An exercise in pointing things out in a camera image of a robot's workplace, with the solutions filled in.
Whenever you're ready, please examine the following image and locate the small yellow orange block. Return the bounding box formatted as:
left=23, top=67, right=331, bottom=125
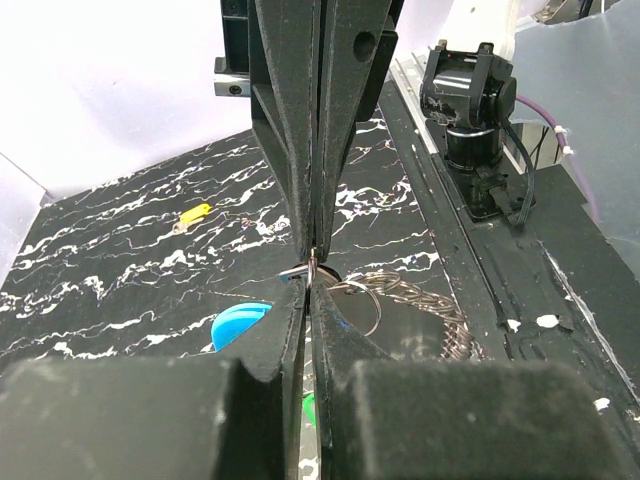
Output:
left=172, top=203, right=212, bottom=234

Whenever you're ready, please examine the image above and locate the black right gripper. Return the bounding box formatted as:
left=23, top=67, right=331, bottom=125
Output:
left=214, top=1, right=404, bottom=258

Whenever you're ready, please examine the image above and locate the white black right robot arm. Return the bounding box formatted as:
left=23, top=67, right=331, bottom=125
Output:
left=214, top=0, right=532, bottom=262

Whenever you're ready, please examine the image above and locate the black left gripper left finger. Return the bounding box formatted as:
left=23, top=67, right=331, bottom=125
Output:
left=1, top=280, right=306, bottom=479

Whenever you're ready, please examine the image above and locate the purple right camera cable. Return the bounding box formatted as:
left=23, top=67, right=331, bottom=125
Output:
left=514, top=94, right=603, bottom=221

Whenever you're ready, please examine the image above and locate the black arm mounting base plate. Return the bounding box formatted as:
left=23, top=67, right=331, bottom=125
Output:
left=374, top=79, right=640, bottom=431

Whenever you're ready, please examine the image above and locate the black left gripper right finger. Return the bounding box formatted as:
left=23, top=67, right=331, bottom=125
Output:
left=309, top=287, right=630, bottom=479

